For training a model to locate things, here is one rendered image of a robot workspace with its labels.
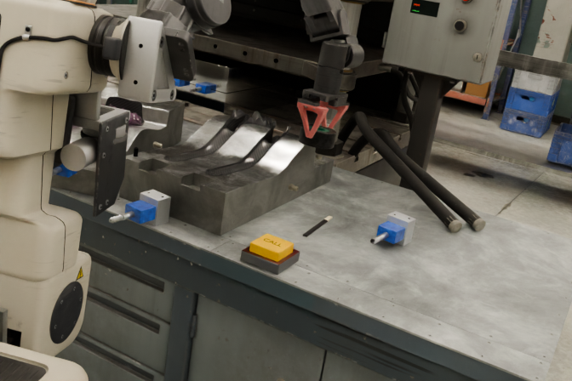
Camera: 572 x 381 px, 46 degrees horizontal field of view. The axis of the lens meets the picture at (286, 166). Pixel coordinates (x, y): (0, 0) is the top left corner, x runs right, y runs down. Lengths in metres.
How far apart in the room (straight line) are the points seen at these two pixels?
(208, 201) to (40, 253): 0.37
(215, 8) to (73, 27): 0.23
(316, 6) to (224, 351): 0.73
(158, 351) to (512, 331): 0.73
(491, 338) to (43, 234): 0.72
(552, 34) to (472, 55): 5.64
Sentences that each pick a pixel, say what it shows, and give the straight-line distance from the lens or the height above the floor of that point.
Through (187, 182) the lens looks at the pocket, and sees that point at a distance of 1.39.
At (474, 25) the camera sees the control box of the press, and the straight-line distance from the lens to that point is 1.97.
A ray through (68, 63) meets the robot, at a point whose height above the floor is 1.16.
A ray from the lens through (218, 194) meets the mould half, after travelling 1.31.
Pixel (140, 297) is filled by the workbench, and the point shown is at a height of 0.60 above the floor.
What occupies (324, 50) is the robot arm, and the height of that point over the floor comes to 1.16.
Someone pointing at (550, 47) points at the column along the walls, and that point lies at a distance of 7.61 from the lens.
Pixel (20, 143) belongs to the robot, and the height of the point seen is 1.04.
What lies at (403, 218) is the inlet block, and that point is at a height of 0.85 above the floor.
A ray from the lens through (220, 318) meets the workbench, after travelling 1.39.
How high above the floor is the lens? 1.34
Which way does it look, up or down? 17 degrees down
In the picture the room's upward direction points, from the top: 9 degrees clockwise
